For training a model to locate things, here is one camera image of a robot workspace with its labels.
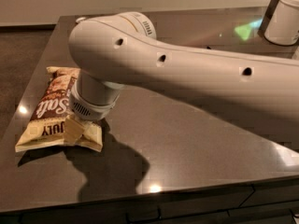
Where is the brown Late July chip bag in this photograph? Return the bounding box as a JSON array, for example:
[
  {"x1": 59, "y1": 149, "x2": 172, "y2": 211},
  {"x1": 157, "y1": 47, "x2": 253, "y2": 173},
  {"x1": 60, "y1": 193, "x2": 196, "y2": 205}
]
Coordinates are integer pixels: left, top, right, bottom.
[{"x1": 15, "y1": 66, "x2": 103, "y2": 152}]

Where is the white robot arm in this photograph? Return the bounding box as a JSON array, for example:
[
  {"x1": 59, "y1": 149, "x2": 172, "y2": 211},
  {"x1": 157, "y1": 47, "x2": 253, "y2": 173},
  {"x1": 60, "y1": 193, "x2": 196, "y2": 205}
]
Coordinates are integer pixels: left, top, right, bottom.
[{"x1": 68, "y1": 12, "x2": 299, "y2": 149}]

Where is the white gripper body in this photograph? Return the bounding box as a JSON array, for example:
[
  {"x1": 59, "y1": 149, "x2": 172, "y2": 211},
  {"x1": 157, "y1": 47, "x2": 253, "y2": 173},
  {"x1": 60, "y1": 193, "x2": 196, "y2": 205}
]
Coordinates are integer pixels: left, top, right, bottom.
[{"x1": 69, "y1": 89, "x2": 120, "y2": 121}]

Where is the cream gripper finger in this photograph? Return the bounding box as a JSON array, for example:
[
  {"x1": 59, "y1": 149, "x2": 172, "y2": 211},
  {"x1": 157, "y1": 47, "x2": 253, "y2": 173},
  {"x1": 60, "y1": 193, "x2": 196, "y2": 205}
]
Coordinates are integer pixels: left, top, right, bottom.
[
  {"x1": 83, "y1": 122, "x2": 102, "y2": 143},
  {"x1": 64, "y1": 115, "x2": 85, "y2": 144}
]

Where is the red soda can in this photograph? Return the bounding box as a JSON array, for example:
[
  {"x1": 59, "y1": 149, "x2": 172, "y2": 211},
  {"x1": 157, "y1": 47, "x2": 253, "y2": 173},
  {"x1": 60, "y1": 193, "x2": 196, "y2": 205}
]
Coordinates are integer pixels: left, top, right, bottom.
[{"x1": 76, "y1": 16, "x2": 89, "y2": 24}]

